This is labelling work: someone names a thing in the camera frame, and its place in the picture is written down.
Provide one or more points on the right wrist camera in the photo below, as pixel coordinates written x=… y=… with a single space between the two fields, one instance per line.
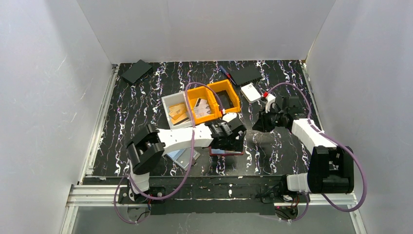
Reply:
x=269 y=100

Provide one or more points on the black flat box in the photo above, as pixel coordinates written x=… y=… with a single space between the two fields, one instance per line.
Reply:
x=136 y=72
x=246 y=75

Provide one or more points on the yellow bin with white cards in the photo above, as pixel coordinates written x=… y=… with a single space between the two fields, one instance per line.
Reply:
x=204 y=93

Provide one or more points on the white small box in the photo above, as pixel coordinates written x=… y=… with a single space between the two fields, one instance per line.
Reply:
x=250 y=93

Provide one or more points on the white plastic bin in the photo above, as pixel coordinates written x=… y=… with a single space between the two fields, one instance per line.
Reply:
x=174 y=99

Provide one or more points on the grey card holder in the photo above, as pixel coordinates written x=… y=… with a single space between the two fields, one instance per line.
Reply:
x=180 y=159

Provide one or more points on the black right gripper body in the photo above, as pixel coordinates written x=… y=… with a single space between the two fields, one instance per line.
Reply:
x=267 y=119

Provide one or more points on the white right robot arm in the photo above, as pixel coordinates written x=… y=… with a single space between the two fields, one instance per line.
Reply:
x=330 y=169

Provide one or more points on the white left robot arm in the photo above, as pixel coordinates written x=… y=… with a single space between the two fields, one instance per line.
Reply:
x=150 y=143

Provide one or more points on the white VIP card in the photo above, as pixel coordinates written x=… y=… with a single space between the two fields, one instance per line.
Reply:
x=201 y=108

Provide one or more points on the red card holder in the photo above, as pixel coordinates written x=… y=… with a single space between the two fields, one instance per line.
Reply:
x=220 y=152

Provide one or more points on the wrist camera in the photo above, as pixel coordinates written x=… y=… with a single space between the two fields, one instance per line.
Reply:
x=269 y=100
x=228 y=117

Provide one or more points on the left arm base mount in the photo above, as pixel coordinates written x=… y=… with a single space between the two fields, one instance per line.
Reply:
x=127 y=196

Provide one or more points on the black flat box right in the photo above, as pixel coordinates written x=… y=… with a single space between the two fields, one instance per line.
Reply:
x=246 y=75

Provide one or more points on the gold VIP card top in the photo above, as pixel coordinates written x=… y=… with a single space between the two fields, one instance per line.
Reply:
x=177 y=109

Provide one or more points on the gold card from red holder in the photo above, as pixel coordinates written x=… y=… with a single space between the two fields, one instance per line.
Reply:
x=179 y=118

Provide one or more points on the black flat box left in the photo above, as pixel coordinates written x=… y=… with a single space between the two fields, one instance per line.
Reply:
x=136 y=72

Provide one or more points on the yellow bin with black card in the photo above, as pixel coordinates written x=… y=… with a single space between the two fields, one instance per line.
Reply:
x=226 y=85

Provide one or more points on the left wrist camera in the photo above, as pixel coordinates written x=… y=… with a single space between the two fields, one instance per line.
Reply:
x=228 y=117

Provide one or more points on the black card in bin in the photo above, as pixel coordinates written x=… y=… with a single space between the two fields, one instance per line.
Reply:
x=225 y=99

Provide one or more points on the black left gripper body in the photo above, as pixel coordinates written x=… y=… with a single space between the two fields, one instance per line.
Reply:
x=226 y=141

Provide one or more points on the blue red pen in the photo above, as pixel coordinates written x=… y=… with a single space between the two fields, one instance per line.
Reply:
x=224 y=72

